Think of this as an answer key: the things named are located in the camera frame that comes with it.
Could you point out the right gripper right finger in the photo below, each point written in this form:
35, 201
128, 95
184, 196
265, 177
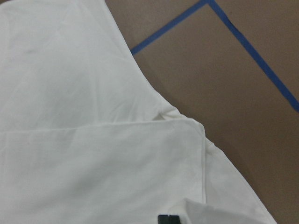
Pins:
174, 219

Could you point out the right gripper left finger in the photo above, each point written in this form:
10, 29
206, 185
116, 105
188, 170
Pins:
163, 219

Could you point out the white printed t-shirt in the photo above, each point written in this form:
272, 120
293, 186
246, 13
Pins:
85, 138

